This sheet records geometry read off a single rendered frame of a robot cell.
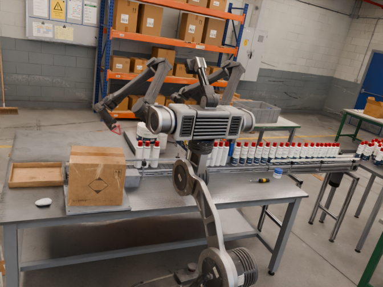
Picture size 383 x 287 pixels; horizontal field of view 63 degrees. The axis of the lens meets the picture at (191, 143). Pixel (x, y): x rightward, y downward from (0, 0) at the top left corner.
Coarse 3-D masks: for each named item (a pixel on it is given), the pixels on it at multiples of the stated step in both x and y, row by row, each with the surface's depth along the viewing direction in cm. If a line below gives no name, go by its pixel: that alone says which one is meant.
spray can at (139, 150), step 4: (140, 144) 220; (136, 148) 221; (140, 148) 220; (136, 152) 221; (140, 152) 221; (136, 156) 222; (140, 156) 222; (136, 164) 224; (140, 164) 225; (136, 168) 225
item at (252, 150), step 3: (252, 144) 261; (255, 144) 262; (252, 147) 262; (255, 147) 263; (249, 150) 264; (252, 150) 262; (249, 153) 264; (252, 153) 263; (249, 156) 264; (252, 156) 264; (249, 159) 265; (252, 159) 267; (246, 162) 268; (249, 162) 266
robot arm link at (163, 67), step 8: (152, 64) 184; (160, 64) 180; (168, 64) 180; (160, 72) 176; (152, 80) 175; (160, 80) 174; (152, 88) 170; (160, 88) 174; (152, 96) 167; (136, 104) 163; (144, 104) 161; (152, 104) 167; (136, 112) 160; (144, 120) 164
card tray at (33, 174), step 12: (12, 168) 201; (24, 168) 208; (36, 168) 210; (48, 168) 213; (60, 168) 216; (12, 180) 192; (24, 180) 194; (36, 180) 197; (48, 180) 199; (60, 180) 195
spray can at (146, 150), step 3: (147, 141) 222; (147, 144) 222; (144, 147) 222; (147, 147) 222; (144, 150) 223; (147, 150) 223; (144, 153) 224; (147, 153) 224; (144, 156) 224; (147, 156) 224; (141, 162) 228; (147, 162) 227; (141, 165) 228; (147, 165) 228; (144, 168) 227
